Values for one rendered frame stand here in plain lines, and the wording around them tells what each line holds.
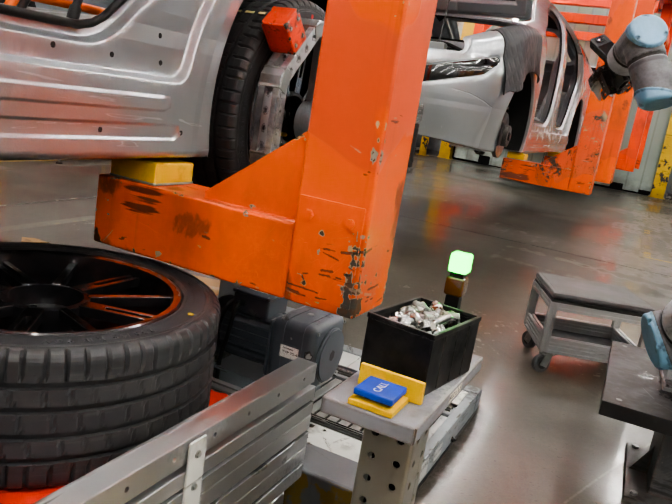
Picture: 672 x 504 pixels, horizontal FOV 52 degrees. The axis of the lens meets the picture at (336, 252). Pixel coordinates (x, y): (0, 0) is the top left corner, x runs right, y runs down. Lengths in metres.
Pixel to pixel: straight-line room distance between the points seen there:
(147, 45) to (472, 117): 3.16
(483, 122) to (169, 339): 3.56
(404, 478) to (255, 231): 0.56
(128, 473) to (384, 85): 0.77
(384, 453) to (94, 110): 0.84
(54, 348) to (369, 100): 0.68
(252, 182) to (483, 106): 3.19
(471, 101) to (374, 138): 3.18
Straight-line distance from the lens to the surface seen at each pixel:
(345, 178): 1.31
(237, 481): 1.31
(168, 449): 1.09
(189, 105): 1.63
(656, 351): 1.88
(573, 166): 5.43
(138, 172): 1.61
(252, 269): 1.43
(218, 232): 1.47
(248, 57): 1.78
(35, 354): 1.12
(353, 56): 1.31
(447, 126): 4.43
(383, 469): 1.33
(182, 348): 1.22
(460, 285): 1.45
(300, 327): 1.63
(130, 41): 1.50
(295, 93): 2.04
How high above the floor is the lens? 0.94
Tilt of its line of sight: 13 degrees down
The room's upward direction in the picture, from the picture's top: 9 degrees clockwise
